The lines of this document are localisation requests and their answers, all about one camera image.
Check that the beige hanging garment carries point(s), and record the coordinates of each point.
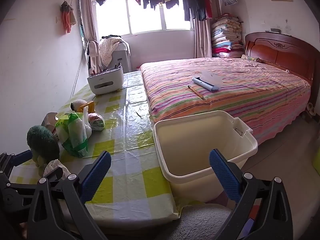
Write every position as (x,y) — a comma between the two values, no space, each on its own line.
(93,55)

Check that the brown cardboard box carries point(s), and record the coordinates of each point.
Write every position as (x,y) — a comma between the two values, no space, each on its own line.
(48,120)

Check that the white black plush toy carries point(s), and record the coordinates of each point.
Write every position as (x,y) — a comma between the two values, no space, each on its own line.
(78,104)

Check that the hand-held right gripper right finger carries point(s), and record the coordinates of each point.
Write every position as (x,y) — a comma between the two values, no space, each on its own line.
(225,177)

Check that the grey fuzzy seat cushion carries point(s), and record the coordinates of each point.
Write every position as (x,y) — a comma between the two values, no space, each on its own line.
(197,220)

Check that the cream plastic storage bin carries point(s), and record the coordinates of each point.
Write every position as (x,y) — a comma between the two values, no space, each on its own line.
(190,142)

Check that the stack of folded blankets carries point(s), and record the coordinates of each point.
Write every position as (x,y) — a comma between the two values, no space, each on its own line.
(227,37)

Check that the beige plush slippers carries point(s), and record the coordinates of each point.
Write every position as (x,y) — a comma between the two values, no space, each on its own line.
(311,108)

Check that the white lace cloth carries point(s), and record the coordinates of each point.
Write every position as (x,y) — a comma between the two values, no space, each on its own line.
(58,164)

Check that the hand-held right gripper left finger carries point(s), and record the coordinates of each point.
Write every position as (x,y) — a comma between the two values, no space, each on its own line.
(96,177)

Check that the yellow pencil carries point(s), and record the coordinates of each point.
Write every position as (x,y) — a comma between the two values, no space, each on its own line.
(197,92)

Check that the beige curtain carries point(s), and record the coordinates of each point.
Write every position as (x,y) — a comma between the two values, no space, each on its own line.
(202,40)
(87,10)

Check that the blue pencil case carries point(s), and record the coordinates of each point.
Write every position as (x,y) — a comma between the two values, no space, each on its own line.
(205,83)

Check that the bed with striped sheet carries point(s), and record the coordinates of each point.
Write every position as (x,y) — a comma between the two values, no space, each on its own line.
(225,100)

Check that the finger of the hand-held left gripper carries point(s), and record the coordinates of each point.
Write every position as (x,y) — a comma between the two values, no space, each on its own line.
(21,157)
(51,175)

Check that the white plastic bag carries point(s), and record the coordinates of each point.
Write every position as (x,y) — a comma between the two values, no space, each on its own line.
(96,122)

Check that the dotted white cloth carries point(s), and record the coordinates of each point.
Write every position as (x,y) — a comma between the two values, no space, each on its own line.
(108,50)

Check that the green broccoli toy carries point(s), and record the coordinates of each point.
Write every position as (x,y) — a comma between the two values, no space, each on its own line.
(42,140)

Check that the window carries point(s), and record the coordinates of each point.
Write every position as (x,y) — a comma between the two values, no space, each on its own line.
(147,20)

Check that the small grey box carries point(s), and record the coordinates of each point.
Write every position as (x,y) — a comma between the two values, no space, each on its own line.
(275,30)

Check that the white desk organizer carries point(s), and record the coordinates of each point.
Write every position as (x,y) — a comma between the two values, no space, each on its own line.
(106,81)

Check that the floral fabric pillow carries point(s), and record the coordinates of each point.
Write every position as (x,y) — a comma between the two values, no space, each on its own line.
(250,58)

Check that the wooden headboard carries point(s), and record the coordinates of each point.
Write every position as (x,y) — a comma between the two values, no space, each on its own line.
(282,52)

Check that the orange and grey hanging cloths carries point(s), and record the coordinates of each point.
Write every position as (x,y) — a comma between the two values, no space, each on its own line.
(67,17)

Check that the white appliance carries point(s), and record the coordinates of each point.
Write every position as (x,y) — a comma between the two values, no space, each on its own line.
(123,60)

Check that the green plastic bag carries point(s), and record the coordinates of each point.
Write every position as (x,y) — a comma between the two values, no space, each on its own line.
(72,135)

